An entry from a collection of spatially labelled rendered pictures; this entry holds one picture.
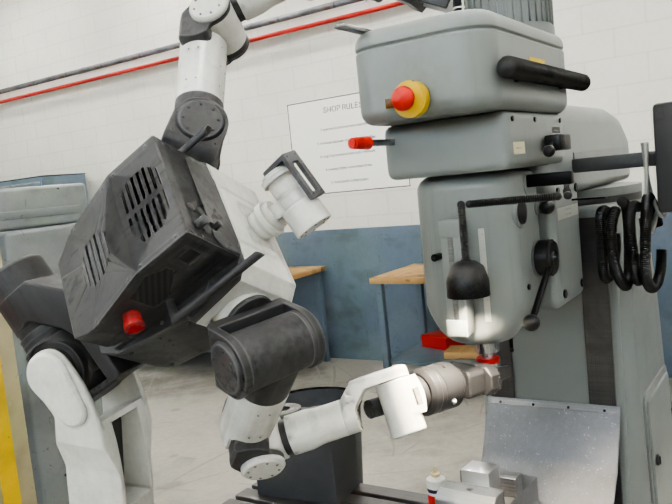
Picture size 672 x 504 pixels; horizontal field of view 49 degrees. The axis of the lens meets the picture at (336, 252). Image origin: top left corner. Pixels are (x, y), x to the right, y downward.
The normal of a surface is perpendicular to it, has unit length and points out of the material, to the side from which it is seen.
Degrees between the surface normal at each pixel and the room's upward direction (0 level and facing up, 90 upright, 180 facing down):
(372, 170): 90
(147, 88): 90
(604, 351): 90
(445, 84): 90
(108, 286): 74
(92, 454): 114
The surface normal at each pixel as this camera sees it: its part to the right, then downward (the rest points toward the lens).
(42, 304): -0.27, 0.12
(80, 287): -0.70, -0.15
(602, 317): -0.54, 0.14
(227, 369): -0.78, 0.26
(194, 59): -0.24, -0.40
